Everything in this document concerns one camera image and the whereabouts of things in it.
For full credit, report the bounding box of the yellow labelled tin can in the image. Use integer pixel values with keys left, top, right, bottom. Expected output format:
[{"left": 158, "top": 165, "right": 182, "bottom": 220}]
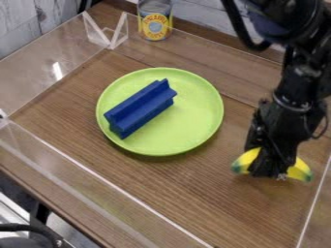
[{"left": 138, "top": 0, "right": 174, "bottom": 42}]

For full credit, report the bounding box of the black chair part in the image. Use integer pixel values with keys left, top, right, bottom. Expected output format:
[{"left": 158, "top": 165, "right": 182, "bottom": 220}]
[{"left": 0, "top": 223, "right": 70, "bottom": 248}]

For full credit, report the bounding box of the black cable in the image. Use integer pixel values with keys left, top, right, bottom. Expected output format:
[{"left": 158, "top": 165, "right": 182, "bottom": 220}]
[{"left": 221, "top": 0, "right": 273, "bottom": 52}]

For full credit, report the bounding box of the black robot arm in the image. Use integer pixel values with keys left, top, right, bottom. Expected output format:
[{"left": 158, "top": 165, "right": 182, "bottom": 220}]
[{"left": 245, "top": 0, "right": 331, "bottom": 178}]

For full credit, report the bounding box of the green round plate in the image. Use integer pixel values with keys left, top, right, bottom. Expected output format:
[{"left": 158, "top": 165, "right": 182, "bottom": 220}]
[{"left": 95, "top": 67, "right": 226, "bottom": 156}]

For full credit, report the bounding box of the yellow toy banana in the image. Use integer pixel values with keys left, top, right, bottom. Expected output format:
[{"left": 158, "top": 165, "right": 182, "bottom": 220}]
[{"left": 231, "top": 147, "right": 313, "bottom": 182}]

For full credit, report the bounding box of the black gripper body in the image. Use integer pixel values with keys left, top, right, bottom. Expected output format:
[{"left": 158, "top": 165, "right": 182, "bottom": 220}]
[{"left": 254, "top": 99, "right": 327, "bottom": 147}]

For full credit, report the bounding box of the clear acrylic triangular bracket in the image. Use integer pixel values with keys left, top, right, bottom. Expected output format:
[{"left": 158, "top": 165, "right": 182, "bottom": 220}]
[{"left": 82, "top": 12, "right": 129, "bottom": 50}]

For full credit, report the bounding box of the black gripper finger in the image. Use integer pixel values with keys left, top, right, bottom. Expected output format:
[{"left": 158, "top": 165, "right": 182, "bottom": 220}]
[
  {"left": 247, "top": 142, "right": 298, "bottom": 178},
  {"left": 245, "top": 117, "right": 265, "bottom": 151}
]

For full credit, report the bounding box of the clear acrylic front wall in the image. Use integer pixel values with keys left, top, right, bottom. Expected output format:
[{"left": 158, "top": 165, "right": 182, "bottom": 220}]
[{"left": 0, "top": 109, "right": 214, "bottom": 248}]

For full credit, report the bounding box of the blue plastic block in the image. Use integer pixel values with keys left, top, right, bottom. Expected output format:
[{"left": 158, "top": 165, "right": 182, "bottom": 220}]
[{"left": 103, "top": 78, "right": 178, "bottom": 140}]

